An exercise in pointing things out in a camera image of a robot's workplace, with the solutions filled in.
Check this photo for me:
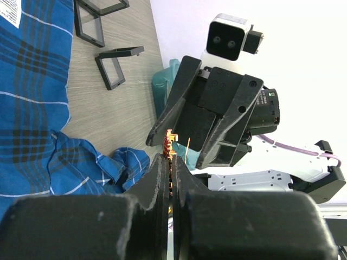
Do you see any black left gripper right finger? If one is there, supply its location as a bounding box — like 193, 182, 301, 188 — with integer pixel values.
172, 156, 338, 259

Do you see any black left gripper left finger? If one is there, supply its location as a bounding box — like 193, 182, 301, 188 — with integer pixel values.
1, 154, 169, 259

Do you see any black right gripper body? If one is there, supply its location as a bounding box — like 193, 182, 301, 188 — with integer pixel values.
174, 68, 280, 152

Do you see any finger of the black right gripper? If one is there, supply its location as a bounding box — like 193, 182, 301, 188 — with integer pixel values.
146, 56, 202, 147
196, 75, 264, 170

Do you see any orange leaf brooch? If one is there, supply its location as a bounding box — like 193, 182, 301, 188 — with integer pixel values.
163, 129, 178, 196

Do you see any blue plaid shirt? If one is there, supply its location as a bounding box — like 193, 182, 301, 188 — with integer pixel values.
1, 1, 150, 213

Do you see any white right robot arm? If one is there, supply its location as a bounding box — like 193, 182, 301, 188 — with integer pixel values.
146, 56, 346, 204

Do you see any teal plastic bin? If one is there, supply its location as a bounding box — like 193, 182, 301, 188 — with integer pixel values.
151, 59, 199, 171

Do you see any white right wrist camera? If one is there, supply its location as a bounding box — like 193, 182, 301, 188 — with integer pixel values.
201, 13, 264, 61

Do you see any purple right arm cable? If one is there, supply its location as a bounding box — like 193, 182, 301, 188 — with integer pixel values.
257, 134, 342, 167

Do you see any small black tilted frame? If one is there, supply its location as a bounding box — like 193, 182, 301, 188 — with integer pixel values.
94, 46, 144, 90

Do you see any black square frame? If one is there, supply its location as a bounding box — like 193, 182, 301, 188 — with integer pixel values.
74, 0, 130, 48

